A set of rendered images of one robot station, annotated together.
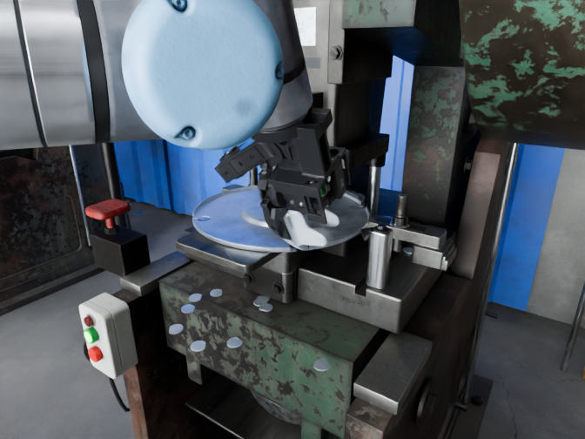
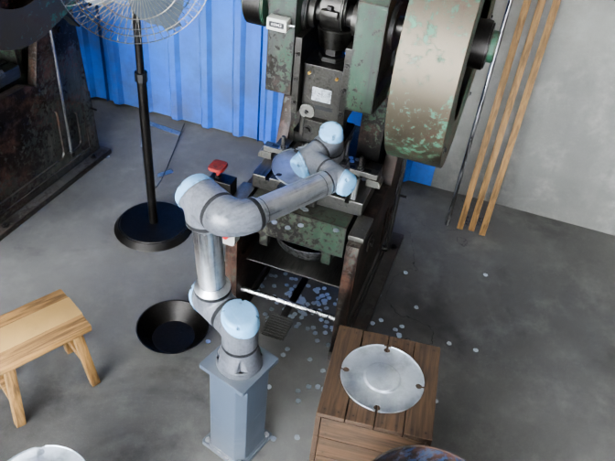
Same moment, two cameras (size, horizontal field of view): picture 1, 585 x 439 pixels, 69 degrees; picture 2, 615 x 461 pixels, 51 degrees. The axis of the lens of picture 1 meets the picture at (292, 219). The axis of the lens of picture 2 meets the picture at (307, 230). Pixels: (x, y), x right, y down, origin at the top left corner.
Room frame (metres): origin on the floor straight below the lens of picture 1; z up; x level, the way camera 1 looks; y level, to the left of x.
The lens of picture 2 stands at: (-1.28, 0.61, 2.13)
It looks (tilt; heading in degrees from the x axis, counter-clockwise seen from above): 39 degrees down; 343
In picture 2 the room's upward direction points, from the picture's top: 6 degrees clockwise
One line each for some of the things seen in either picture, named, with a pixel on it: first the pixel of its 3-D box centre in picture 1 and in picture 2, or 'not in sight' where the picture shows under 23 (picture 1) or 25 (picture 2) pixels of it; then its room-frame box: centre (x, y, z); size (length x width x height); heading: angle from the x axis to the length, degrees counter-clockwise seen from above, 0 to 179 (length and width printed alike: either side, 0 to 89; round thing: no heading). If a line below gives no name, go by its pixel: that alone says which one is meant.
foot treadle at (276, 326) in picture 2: not in sight; (296, 293); (0.65, 0.02, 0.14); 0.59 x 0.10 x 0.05; 146
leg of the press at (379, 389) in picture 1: (458, 347); (383, 218); (0.73, -0.35, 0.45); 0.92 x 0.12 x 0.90; 146
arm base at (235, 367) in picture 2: not in sight; (239, 350); (0.07, 0.37, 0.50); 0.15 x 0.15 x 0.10
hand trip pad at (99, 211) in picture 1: (110, 223); (218, 172); (0.75, 0.35, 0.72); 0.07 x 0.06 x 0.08; 146
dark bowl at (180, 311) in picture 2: not in sight; (173, 330); (0.61, 0.56, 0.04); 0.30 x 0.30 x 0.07
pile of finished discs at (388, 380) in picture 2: not in sight; (382, 377); (-0.01, -0.11, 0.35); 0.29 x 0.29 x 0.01
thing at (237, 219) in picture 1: (281, 212); (310, 167); (0.66, 0.02, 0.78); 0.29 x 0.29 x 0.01
